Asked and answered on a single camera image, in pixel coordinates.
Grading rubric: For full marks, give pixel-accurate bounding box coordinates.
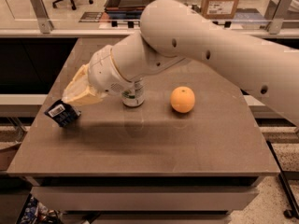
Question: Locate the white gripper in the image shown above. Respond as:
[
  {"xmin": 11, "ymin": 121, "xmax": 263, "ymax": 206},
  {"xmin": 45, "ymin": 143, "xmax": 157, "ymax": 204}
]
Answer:
[{"xmin": 62, "ymin": 45, "xmax": 133, "ymax": 105}]

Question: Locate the blue rxbar wrapper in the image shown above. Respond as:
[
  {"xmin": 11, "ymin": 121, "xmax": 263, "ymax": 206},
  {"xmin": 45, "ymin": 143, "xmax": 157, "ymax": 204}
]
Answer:
[{"xmin": 44, "ymin": 100, "xmax": 81, "ymax": 127}]

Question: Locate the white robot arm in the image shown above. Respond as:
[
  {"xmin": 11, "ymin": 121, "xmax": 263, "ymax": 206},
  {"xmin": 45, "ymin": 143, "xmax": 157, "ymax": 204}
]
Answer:
[{"xmin": 63, "ymin": 0, "xmax": 299, "ymax": 125}]

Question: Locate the green white soda can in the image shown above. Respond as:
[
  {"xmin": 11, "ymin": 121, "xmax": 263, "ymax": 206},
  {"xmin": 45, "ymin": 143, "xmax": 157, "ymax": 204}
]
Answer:
[{"xmin": 121, "ymin": 79, "xmax": 145, "ymax": 107}]

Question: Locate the orange fruit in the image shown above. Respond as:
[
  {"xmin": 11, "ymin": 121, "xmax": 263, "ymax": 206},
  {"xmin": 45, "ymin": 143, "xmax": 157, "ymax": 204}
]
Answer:
[{"xmin": 170, "ymin": 87, "xmax": 195, "ymax": 113}]

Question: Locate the grey table drawer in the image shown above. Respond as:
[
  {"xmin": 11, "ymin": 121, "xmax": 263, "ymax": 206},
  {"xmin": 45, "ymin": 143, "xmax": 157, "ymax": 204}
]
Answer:
[{"xmin": 32, "ymin": 187, "xmax": 258, "ymax": 211}]

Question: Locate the cardboard box with label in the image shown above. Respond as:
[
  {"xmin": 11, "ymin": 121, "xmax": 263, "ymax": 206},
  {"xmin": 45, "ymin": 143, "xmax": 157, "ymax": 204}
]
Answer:
[{"xmin": 201, "ymin": 0, "xmax": 239, "ymax": 19}]

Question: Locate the black cart leg with wheel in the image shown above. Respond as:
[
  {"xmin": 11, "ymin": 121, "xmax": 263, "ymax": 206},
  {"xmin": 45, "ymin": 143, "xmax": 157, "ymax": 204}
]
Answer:
[{"xmin": 266, "ymin": 141, "xmax": 299, "ymax": 219}]

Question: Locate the left metal railing post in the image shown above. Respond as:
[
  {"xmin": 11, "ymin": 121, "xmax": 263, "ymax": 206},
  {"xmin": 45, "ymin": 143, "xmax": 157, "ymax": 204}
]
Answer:
[{"xmin": 30, "ymin": 0, "xmax": 53, "ymax": 34}]

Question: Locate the metal railing post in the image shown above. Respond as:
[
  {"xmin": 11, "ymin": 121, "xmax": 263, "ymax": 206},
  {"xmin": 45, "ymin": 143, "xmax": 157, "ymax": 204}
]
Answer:
[
  {"xmin": 265, "ymin": 0, "xmax": 292, "ymax": 35},
  {"xmin": 30, "ymin": 0, "xmax": 53, "ymax": 34}
]

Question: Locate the right metal railing post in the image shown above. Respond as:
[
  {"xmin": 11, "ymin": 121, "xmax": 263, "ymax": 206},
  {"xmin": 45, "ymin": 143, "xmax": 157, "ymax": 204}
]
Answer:
[{"xmin": 265, "ymin": 0, "xmax": 292, "ymax": 35}]

